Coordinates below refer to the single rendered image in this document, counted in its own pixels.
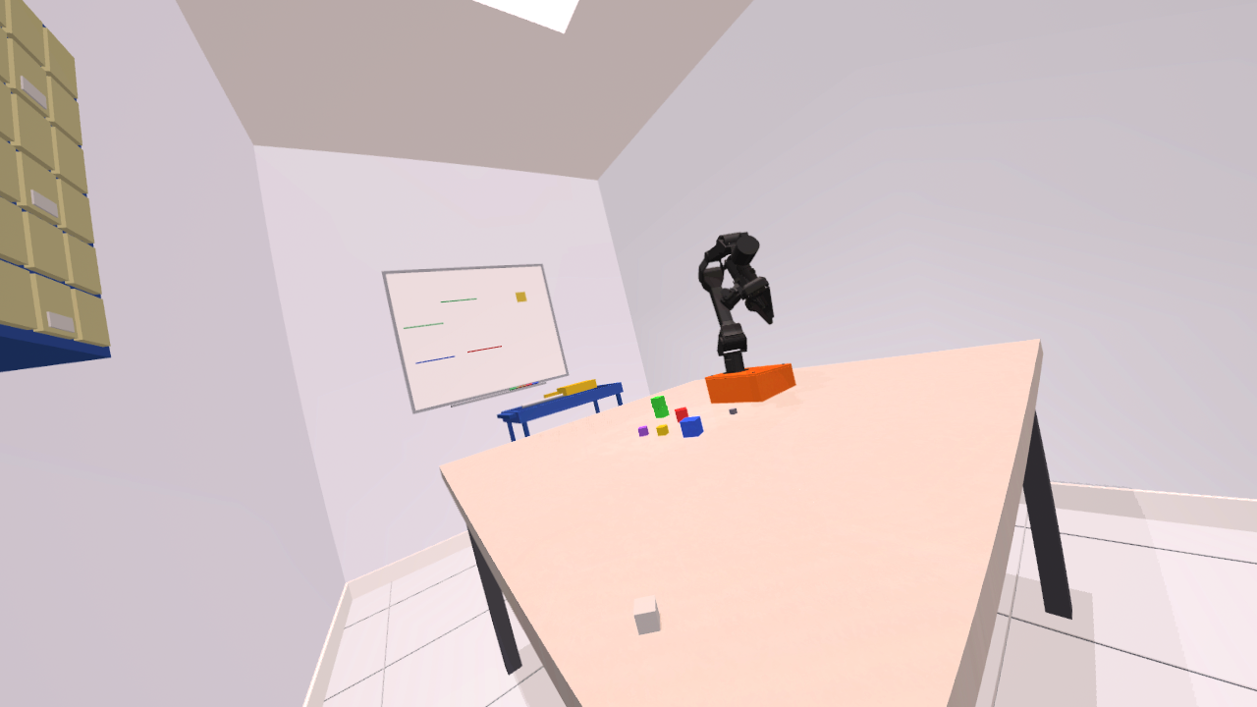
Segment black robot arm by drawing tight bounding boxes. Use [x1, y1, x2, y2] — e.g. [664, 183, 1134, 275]
[698, 231, 759, 374]

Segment blue block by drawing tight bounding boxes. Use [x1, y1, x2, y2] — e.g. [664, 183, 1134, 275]
[680, 416, 704, 439]

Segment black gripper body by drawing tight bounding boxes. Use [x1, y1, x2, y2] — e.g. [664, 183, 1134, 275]
[733, 267, 769, 309]

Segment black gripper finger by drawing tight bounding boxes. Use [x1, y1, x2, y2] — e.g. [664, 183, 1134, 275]
[750, 304, 773, 325]
[747, 287, 774, 318]

